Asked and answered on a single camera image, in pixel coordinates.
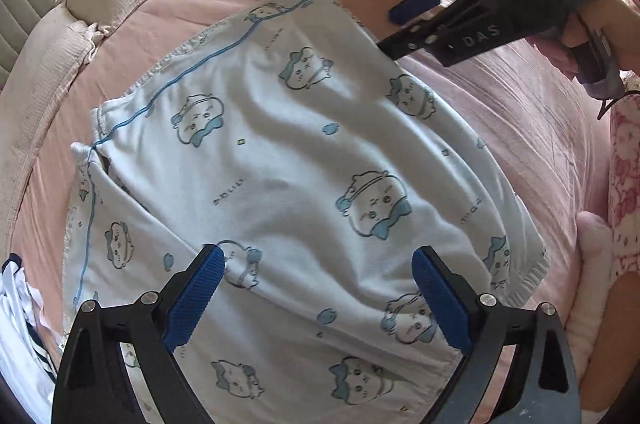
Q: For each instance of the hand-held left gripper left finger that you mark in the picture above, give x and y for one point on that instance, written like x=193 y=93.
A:
x=197 y=299

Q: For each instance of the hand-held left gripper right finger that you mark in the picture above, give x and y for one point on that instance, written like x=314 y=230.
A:
x=440 y=299

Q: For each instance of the person's right hand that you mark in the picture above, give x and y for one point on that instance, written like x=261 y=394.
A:
x=620 y=28

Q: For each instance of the pink bed sheet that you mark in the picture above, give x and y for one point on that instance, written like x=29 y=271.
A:
x=525 y=118

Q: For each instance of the white navy striped garment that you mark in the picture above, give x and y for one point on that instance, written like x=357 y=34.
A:
x=20 y=344

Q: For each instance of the small beige pillow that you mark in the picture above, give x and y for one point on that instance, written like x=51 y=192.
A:
x=45 y=73

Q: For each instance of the person's leg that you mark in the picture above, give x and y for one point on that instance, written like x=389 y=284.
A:
x=617 y=329

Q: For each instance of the white cartoon print pajama garment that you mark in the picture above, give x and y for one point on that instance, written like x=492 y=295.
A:
x=280 y=163

